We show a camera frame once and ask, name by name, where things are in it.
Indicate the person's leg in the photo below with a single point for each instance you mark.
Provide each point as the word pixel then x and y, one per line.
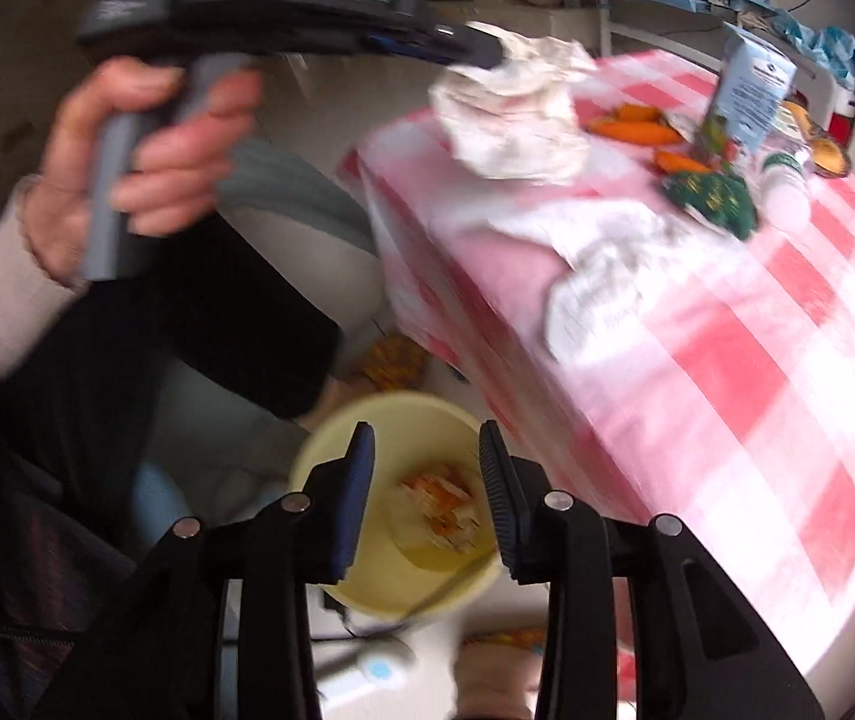
pixel 172 360

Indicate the person's left forearm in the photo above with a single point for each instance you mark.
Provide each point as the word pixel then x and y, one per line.
pixel 15 300

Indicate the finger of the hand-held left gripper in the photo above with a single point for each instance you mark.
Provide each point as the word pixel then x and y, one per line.
pixel 465 45

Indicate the yellow plastic basin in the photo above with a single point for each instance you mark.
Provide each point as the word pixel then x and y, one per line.
pixel 420 435

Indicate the white power strip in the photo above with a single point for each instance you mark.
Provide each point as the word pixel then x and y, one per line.
pixel 367 671

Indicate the flat white napkin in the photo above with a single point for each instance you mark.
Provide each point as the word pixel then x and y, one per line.
pixel 540 221

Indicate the printed drink carton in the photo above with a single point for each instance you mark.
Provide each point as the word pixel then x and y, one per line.
pixel 746 97

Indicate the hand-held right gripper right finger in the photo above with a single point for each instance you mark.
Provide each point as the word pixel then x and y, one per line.
pixel 493 495

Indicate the orange bowl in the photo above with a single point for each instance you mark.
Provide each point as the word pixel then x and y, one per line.
pixel 828 157

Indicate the red checked tablecloth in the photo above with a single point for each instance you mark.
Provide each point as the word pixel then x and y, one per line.
pixel 697 390

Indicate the white tissue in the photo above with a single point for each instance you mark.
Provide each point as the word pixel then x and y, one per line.
pixel 517 112

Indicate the clear plastic bottle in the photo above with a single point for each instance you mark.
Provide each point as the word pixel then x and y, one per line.
pixel 787 187

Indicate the colourful knitted slipper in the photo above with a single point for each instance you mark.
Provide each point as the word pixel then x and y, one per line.
pixel 502 641
pixel 390 364

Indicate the grey padded chair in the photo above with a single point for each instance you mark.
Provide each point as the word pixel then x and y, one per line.
pixel 307 240

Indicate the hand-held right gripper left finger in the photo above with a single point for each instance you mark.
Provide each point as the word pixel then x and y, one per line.
pixel 356 510

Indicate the orange carrot piece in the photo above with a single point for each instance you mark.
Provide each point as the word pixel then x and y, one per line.
pixel 678 161
pixel 641 113
pixel 633 131

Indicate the blue plastic bag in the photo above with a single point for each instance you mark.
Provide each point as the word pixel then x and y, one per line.
pixel 825 41

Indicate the red container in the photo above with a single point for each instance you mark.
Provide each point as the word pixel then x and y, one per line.
pixel 843 124

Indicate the person's left hand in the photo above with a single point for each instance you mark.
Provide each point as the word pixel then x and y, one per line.
pixel 67 157

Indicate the orange white wrapper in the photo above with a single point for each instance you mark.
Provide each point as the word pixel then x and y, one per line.
pixel 438 502

